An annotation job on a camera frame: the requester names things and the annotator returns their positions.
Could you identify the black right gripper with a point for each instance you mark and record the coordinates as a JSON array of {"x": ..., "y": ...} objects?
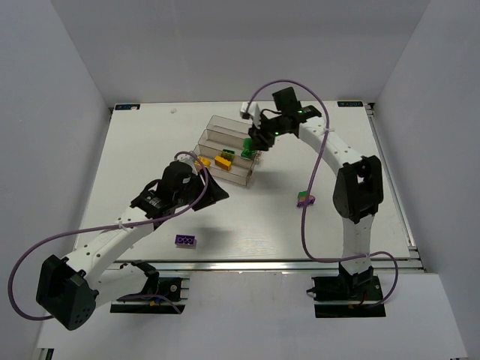
[{"x": 259, "y": 136}]

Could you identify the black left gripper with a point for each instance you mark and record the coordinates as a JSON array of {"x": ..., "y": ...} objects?
[{"x": 205, "y": 186}]

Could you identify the yellow rounded lego brick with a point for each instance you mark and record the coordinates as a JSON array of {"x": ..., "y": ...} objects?
[{"x": 206, "y": 162}]

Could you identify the yellow long lego brick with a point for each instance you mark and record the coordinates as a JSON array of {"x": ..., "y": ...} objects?
[{"x": 223, "y": 163}]

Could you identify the green lego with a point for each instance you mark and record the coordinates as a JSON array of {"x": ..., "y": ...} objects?
[{"x": 301, "y": 195}]

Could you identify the purple arched lego brick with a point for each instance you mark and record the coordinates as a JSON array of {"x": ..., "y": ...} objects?
[{"x": 305, "y": 201}]

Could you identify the green rounded lego brick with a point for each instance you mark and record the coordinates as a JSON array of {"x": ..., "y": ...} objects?
[{"x": 247, "y": 154}]

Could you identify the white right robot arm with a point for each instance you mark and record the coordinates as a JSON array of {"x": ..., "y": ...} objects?
[{"x": 358, "y": 189}]

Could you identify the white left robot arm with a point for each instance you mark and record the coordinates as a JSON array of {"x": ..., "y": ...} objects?
[{"x": 72, "y": 287}]

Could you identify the clear container middle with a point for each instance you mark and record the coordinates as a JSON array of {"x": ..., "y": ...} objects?
[{"x": 216, "y": 141}]

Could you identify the clear container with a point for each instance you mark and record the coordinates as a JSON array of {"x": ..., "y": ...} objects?
[
  {"x": 230, "y": 127},
  {"x": 216, "y": 141},
  {"x": 241, "y": 169}
]

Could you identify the clear container near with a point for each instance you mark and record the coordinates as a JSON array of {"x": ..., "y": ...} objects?
[{"x": 241, "y": 169}]

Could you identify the clear container far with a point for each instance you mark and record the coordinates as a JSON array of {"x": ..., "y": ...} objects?
[{"x": 230, "y": 127}]

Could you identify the purple flat lego brick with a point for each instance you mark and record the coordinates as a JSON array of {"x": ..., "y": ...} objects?
[{"x": 185, "y": 241}]

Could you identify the blue label right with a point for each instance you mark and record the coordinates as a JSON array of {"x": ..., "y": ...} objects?
[{"x": 350, "y": 103}]

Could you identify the blue label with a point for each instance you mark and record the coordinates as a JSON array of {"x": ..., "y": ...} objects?
[
  {"x": 126, "y": 107},
  {"x": 350, "y": 103}
]

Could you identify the blue label left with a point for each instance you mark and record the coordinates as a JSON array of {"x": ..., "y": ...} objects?
[{"x": 126, "y": 107}]

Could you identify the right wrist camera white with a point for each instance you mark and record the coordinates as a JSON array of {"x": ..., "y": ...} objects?
[{"x": 250, "y": 110}]

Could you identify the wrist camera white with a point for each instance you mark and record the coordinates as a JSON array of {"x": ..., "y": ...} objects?
[
  {"x": 250, "y": 110},
  {"x": 186, "y": 158}
]

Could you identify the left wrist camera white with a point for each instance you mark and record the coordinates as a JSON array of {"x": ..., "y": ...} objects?
[{"x": 186, "y": 158}]

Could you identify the aluminium table front rail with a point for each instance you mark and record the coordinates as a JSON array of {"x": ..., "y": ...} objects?
[{"x": 414, "y": 264}]

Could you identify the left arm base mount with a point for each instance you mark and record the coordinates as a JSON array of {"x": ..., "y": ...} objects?
[{"x": 159, "y": 295}]

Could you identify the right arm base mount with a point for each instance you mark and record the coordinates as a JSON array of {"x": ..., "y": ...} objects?
[{"x": 333, "y": 299}]

